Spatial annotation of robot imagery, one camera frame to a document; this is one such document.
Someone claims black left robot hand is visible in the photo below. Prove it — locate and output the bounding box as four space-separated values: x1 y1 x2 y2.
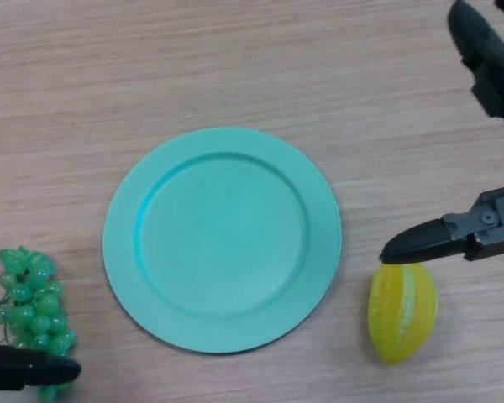
0 196 83 392

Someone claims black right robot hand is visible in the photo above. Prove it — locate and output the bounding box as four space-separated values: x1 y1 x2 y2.
380 0 504 265

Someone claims green grapes bunch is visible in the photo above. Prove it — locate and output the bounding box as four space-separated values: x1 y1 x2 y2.
0 245 79 400

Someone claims teal round plate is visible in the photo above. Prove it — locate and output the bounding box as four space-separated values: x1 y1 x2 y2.
102 126 343 356

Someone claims yellow starfruit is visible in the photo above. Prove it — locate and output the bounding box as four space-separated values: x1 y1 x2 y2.
368 262 439 366

